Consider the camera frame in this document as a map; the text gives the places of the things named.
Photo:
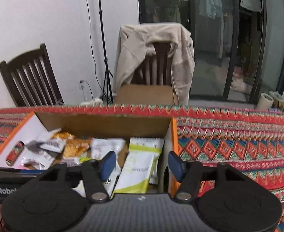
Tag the silver white snack packet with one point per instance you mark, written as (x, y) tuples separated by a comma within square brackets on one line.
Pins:
[(35, 160)]

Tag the beige tape roll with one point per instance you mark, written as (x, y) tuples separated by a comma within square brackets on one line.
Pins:
[(264, 102)]

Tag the white power strip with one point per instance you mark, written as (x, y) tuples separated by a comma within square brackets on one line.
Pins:
[(91, 101)]

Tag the orange snack packet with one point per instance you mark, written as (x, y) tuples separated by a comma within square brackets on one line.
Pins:
[(74, 147)]

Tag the white wall socket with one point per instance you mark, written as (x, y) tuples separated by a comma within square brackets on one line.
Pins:
[(83, 85)]

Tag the brown wooden chair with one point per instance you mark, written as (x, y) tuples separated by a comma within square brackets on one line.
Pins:
[(144, 94)]

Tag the black light stand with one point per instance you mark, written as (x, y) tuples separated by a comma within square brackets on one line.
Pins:
[(102, 29)]

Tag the glass sliding door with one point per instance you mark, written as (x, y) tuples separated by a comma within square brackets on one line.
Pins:
[(209, 53)]

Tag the beige jacket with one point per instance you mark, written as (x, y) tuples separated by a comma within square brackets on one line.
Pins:
[(132, 48)]

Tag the orange pumpkin print cardboard box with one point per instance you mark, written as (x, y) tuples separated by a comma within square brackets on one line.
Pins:
[(103, 125)]

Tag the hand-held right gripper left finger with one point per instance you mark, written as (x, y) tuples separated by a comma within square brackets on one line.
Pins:
[(108, 165)]

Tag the dark wooden chair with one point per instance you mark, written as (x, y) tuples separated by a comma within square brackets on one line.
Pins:
[(28, 77)]

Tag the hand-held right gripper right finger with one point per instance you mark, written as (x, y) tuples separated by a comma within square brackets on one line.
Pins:
[(177, 168)]

